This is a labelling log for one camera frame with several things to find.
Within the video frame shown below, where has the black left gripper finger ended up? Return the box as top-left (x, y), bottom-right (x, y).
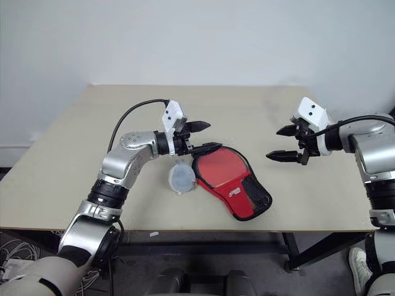
top-left (185, 120), bottom-right (212, 134)
top-left (191, 142), bottom-right (223, 158)

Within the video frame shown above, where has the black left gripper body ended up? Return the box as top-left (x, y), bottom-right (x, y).
top-left (172, 122), bottom-right (196, 157)

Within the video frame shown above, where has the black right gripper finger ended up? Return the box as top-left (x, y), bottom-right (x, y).
top-left (275, 123), bottom-right (299, 137)
top-left (265, 149), bottom-right (302, 164)

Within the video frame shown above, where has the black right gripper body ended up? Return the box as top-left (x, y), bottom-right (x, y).
top-left (289, 118), bottom-right (319, 167)

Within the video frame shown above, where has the red black paddle case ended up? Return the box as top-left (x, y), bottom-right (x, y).
top-left (190, 144), bottom-right (273, 223)

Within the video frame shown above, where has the red table tennis paddle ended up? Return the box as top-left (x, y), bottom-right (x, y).
top-left (193, 147), bottom-right (251, 188)

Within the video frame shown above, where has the dark rounded shape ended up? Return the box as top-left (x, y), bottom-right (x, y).
top-left (226, 269), bottom-right (257, 296)
top-left (156, 267), bottom-right (189, 296)

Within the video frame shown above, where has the white sneaker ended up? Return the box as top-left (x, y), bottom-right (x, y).
top-left (348, 246), bottom-right (375, 296)

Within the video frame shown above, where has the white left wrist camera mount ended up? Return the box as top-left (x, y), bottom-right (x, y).
top-left (161, 99), bottom-right (189, 155)

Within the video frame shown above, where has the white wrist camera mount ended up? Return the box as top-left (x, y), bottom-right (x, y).
top-left (161, 99), bottom-right (189, 155)
top-left (291, 96), bottom-right (333, 157)

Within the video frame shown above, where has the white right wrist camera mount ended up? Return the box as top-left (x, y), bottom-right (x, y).
top-left (291, 96), bottom-right (333, 157)

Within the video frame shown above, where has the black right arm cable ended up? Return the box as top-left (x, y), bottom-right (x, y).
top-left (304, 114), bottom-right (395, 139)

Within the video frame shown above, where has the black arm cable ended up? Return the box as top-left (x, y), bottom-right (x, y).
top-left (304, 114), bottom-right (395, 139)
top-left (107, 98), bottom-right (172, 155)

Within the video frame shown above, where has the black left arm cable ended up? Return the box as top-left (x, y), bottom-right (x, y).
top-left (107, 98), bottom-right (172, 155)

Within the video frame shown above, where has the black metal table frame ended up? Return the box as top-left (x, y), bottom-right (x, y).
top-left (115, 230), bottom-right (371, 274)

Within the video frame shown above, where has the white cable bundle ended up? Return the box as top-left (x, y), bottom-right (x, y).
top-left (0, 239), bottom-right (38, 280)

